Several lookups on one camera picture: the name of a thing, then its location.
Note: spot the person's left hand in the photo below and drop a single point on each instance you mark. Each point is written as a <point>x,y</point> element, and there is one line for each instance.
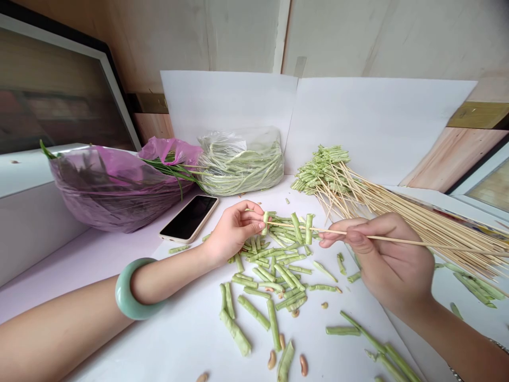
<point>228,238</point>

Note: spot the person's right hand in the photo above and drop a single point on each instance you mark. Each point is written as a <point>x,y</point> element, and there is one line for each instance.
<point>393,266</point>

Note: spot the single thin bamboo skewer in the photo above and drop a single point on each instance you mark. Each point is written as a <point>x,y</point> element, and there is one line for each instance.
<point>417,242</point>

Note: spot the black smartphone with cream case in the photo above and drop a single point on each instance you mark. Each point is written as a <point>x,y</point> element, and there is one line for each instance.
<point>190,218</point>

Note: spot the pile of cut bean pieces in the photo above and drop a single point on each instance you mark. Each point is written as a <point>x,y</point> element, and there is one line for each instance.
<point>274,270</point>

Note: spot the heap of finished bean skewers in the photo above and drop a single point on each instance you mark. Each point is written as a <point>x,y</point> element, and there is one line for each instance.
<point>397,207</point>

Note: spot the skewered green bean piece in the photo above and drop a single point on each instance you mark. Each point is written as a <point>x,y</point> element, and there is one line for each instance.
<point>295,225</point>
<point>309,231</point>

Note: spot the clear bag of long beans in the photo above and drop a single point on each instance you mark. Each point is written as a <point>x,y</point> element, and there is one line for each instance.
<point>242,165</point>

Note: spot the scattered tan bean seeds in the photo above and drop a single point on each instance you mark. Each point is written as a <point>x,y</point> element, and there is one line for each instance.
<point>272,360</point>

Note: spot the purple plastic bag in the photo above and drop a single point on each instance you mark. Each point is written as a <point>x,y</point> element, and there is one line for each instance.
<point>107,191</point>

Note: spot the upright white paper sheet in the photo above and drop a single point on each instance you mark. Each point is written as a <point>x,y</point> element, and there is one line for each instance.
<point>377,127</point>
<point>222,103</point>

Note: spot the black framed picture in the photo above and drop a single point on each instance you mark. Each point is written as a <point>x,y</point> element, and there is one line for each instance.
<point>55,91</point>

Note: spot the window frame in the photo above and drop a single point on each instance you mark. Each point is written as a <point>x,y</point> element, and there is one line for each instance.
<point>487,179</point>

